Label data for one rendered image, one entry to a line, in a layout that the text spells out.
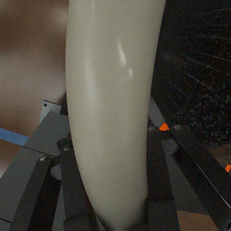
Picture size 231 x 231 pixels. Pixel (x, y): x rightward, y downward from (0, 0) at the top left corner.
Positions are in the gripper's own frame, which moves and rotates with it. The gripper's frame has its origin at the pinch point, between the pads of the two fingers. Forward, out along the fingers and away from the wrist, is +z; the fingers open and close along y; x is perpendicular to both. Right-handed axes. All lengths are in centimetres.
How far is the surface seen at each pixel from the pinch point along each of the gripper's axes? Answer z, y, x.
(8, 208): 18, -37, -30
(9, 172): 33, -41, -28
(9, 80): 91, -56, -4
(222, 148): 13.6, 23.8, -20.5
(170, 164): 79, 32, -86
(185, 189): 77, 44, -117
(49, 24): 88, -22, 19
